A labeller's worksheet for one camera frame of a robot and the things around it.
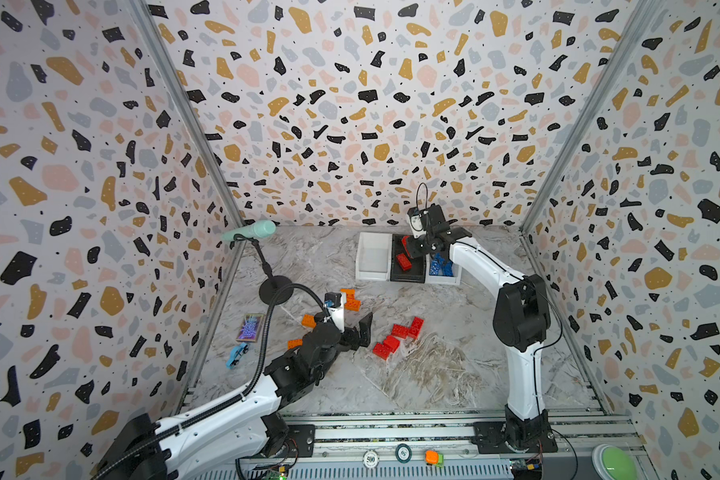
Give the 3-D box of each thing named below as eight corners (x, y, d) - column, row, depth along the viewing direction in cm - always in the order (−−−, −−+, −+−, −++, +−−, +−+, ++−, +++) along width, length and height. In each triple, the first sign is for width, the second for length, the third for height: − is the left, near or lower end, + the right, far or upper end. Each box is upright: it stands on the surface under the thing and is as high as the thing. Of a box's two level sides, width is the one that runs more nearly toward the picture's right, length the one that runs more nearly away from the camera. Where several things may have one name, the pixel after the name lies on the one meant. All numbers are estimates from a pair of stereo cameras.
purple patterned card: (237, 342, 92) (235, 338, 90) (245, 318, 98) (243, 314, 96) (257, 342, 92) (254, 339, 90) (263, 318, 98) (261, 314, 96)
